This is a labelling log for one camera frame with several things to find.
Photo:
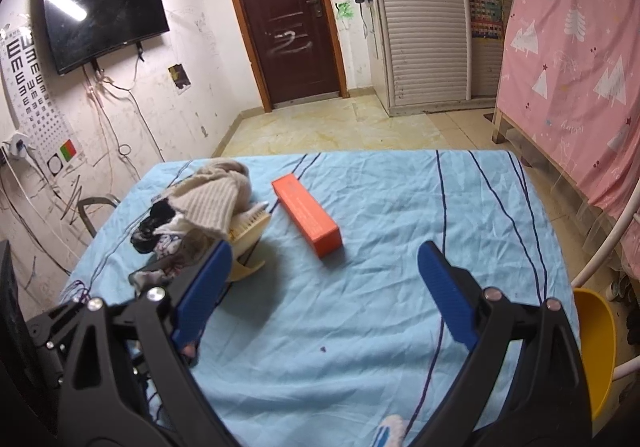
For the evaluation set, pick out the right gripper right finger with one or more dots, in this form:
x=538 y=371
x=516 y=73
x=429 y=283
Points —
x=522 y=382

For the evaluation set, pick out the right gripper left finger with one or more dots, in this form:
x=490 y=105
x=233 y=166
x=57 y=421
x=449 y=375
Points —
x=116 y=372

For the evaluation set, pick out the orange rectangular box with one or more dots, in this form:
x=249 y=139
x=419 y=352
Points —
x=318 y=228

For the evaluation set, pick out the yellow plastic trash bin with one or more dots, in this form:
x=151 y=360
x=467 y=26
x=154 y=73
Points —
x=598 y=343

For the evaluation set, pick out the white metal chair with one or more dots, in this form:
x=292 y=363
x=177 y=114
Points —
x=629 y=215

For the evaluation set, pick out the black and white clothes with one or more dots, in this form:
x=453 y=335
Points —
x=172 y=243

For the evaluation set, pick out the cream plastic brush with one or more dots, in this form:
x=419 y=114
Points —
x=245 y=231

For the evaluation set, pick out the beige knitted scarf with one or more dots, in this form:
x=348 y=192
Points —
x=210 y=197

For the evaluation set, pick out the light blue bed sheet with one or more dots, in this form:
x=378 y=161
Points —
x=351 y=349

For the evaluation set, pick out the white power adapter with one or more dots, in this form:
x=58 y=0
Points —
x=17 y=145

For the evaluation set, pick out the eye chart poster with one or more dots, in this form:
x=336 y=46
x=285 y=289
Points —
x=38 y=116

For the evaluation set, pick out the pink tree-print curtain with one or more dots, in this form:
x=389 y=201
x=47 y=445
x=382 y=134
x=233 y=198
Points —
x=570 y=82

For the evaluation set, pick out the white slatted wardrobe door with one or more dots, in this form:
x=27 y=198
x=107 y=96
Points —
x=425 y=48

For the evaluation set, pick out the dark brown door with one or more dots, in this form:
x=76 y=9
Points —
x=294 y=50

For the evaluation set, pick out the black wall television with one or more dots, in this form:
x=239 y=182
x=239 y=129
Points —
x=80 y=31

